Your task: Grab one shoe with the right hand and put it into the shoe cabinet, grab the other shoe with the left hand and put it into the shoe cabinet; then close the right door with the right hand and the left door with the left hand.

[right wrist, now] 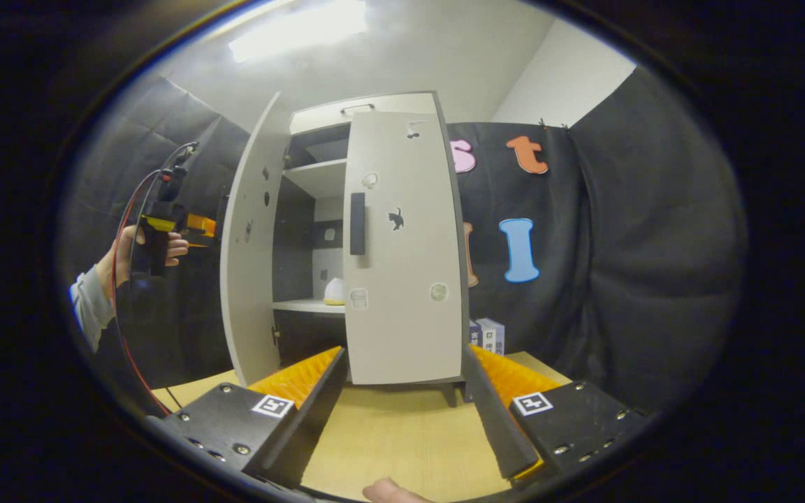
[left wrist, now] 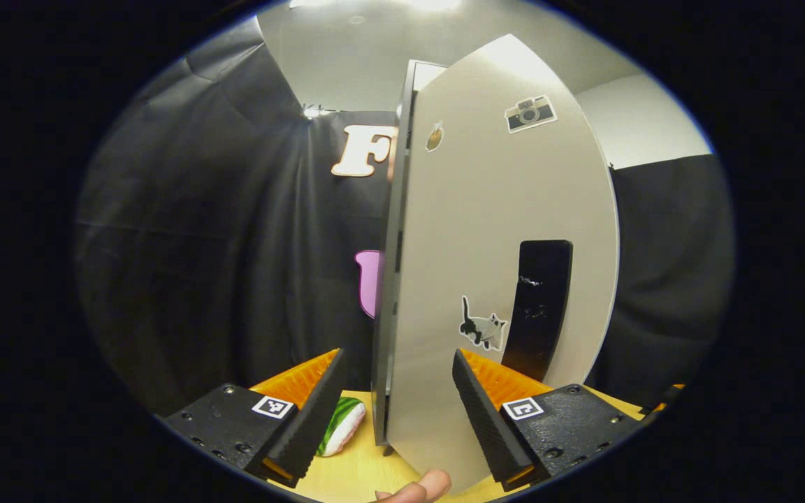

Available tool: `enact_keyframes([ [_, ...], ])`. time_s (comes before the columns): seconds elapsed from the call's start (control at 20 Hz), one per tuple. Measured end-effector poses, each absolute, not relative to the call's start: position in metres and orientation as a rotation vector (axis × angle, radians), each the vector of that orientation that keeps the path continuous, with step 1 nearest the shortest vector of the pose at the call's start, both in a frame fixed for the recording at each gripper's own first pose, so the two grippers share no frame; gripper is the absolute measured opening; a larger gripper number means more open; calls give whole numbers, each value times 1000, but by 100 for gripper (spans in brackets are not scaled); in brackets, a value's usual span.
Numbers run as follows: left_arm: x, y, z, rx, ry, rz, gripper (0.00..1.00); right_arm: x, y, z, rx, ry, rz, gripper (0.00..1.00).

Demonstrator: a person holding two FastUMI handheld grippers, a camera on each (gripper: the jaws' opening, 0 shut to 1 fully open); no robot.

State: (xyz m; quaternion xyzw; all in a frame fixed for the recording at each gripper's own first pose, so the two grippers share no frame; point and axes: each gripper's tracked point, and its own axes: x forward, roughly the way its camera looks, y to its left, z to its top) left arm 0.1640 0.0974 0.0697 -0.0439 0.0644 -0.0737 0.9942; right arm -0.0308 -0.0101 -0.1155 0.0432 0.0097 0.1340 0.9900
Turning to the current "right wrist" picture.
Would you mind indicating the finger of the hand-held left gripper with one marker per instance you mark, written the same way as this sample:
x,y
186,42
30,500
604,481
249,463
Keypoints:
x,y
201,227

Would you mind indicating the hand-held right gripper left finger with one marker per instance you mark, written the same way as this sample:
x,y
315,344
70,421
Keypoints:
x,y
315,419

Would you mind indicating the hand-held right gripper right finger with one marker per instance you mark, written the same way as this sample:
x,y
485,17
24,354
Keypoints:
x,y
490,419

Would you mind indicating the white cabinet door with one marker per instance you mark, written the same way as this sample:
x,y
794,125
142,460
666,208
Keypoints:
x,y
249,279
409,314

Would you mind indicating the white and grey shoe cabinet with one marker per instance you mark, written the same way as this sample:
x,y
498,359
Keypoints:
x,y
298,237

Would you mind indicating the white striped canvas shoe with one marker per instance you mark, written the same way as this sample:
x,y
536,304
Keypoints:
x,y
335,292

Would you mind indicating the beige cabinet drawer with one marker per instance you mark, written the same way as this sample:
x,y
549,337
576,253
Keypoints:
x,y
318,119

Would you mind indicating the blue printed box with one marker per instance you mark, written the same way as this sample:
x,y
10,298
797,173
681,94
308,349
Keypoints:
x,y
474,333

